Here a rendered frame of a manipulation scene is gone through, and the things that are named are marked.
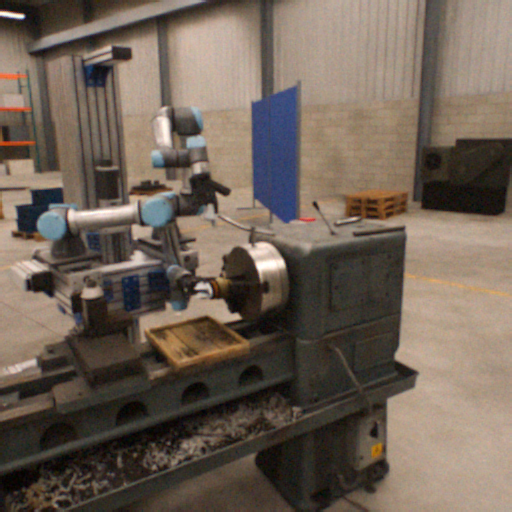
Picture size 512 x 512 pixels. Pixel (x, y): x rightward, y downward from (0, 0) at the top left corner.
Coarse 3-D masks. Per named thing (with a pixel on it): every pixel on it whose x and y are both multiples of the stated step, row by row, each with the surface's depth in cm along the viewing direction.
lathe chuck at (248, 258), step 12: (240, 252) 191; (252, 252) 186; (264, 252) 187; (240, 264) 193; (252, 264) 184; (264, 264) 183; (252, 276) 185; (264, 276) 181; (276, 276) 184; (276, 288) 184; (252, 300) 188; (264, 300) 182; (276, 300) 185; (240, 312) 199; (252, 312) 190; (264, 312) 186
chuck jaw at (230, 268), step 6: (222, 258) 197; (228, 258) 194; (234, 258) 196; (228, 264) 193; (234, 264) 194; (222, 270) 194; (228, 270) 192; (234, 270) 193; (228, 276) 191; (234, 276) 192; (240, 276) 195
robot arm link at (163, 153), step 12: (168, 108) 222; (156, 120) 216; (168, 120) 218; (156, 132) 208; (168, 132) 210; (156, 144) 201; (168, 144) 200; (156, 156) 192; (168, 156) 193; (156, 168) 195; (168, 168) 196
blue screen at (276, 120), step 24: (288, 96) 693; (264, 120) 889; (288, 120) 702; (264, 144) 903; (288, 144) 710; (264, 168) 917; (288, 168) 719; (264, 192) 932; (288, 192) 728; (288, 216) 737
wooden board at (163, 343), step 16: (192, 320) 204; (208, 320) 207; (160, 336) 192; (176, 336) 192; (192, 336) 191; (208, 336) 191; (224, 336) 191; (160, 352) 179; (176, 352) 178; (192, 352) 178; (208, 352) 177; (224, 352) 174; (240, 352) 179; (176, 368) 166; (192, 368) 169
